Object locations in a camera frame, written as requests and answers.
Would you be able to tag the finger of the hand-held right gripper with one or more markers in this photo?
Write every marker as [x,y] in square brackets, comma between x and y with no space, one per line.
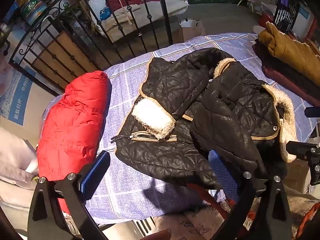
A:
[312,112]
[297,150]

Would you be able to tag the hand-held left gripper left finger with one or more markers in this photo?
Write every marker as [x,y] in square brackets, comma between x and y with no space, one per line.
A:
[94,171]

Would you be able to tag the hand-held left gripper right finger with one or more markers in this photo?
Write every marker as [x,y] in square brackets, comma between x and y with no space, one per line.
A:
[222,173]

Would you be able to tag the black quilted fleece-lined jacket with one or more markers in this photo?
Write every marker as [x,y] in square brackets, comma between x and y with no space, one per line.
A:
[175,85]

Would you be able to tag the blue checked bedsheet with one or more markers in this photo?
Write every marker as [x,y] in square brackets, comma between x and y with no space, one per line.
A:
[125,187]

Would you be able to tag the dark maroon clothing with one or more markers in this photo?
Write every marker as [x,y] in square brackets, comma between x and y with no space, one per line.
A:
[282,78]

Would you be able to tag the red down jacket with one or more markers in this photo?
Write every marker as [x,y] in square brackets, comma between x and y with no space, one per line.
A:
[72,125]

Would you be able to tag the floral cloth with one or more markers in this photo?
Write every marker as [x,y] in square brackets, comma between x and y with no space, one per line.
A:
[190,225]

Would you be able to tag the mustard brown jacket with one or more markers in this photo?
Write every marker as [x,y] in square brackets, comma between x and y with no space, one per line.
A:
[287,50]

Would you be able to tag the white bedding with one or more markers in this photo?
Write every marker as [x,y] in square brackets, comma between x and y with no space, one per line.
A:
[15,160]

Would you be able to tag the small black iron fence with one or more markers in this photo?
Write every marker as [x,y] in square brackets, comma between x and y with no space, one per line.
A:
[285,17]

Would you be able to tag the blue and white poster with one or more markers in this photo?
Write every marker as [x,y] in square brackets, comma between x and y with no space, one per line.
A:
[18,97]

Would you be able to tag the black iron railing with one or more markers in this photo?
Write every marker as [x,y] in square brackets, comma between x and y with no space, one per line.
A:
[75,58]

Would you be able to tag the wooden panel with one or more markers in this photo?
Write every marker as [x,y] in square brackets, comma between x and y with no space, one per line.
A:
[62,47]

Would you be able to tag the red cushion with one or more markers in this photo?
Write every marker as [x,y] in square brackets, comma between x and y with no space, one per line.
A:
[120,3]

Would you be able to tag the green round tin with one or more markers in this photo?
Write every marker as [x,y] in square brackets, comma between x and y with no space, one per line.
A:
[33,10]

